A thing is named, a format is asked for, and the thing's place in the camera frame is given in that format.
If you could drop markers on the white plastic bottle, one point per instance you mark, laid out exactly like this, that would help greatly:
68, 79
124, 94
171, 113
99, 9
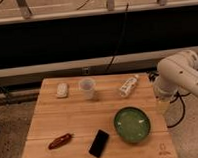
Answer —
128, 86

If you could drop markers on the wall power outlet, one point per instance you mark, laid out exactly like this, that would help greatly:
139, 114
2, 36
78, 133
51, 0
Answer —
86, 71

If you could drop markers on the green bowl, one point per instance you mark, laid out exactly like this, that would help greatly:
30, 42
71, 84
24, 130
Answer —
132, 124

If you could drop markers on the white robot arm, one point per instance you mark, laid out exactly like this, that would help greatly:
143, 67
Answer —
178, 70

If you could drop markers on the black smartphone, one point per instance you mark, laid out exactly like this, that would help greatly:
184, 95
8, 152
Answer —
99, 143

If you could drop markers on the clear plastic cup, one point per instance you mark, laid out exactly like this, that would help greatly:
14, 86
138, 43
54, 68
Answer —
87, 87

